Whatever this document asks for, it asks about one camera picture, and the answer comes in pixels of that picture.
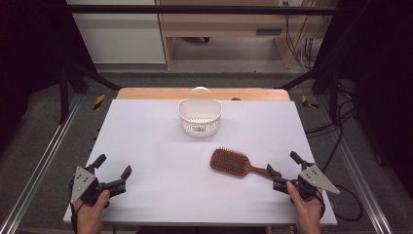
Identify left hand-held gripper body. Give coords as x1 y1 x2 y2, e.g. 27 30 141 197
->
69 165 128 207

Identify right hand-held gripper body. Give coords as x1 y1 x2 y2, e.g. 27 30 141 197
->
273 163 341 201

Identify brown wooden hairbrush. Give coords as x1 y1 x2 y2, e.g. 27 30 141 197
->
209 147 276 179

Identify white plastic basket with handle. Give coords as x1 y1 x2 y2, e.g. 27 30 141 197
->
177 86 223 138

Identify person's left hand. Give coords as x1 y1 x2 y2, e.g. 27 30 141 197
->
73 190 111 226

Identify person's right hand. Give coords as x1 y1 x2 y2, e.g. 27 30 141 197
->
285 180 323 226

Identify white table board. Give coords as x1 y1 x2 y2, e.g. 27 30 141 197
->
62 98 338 227

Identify yellow black floor tape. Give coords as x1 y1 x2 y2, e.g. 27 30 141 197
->
301 94 321 110
93 94 107 111

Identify black metal stand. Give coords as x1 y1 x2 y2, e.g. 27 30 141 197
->
57 60 122 125
276 60 343 125

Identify wooden table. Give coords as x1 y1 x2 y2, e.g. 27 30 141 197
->
116 87 291 101

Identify black curtain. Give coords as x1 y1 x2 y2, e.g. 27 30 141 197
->
319 0 413 191
0 0 96 149

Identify white cabinet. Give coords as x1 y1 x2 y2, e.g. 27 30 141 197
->
65 0 167 65

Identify wooden cabinet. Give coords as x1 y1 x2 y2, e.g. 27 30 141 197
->
155 0 339 70

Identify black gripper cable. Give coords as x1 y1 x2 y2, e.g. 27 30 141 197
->
319 184 363 222

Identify black floor cables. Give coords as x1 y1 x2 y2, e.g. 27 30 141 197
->
305 81 358 174

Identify aluminium floor rail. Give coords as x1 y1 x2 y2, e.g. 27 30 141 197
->
0 94 83 234
337 139 394 234

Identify hanging desk cables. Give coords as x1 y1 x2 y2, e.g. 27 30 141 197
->
282 1 332 71

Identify black metal frame bar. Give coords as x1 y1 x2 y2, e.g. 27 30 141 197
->
64 4 358 16

